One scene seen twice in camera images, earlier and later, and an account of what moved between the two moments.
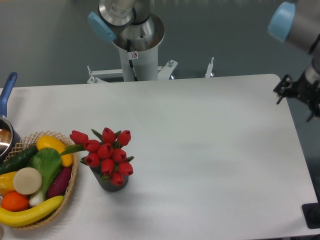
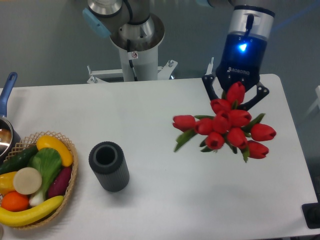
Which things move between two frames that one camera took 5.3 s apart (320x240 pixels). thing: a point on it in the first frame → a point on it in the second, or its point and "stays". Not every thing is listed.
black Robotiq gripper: (308, 92) → (242, 60)
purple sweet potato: (58, 185) stays
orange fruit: (13, 201) stays
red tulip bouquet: (107, 154) → (229, 127)
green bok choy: (47, 161) stays
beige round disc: (27, 180) stays
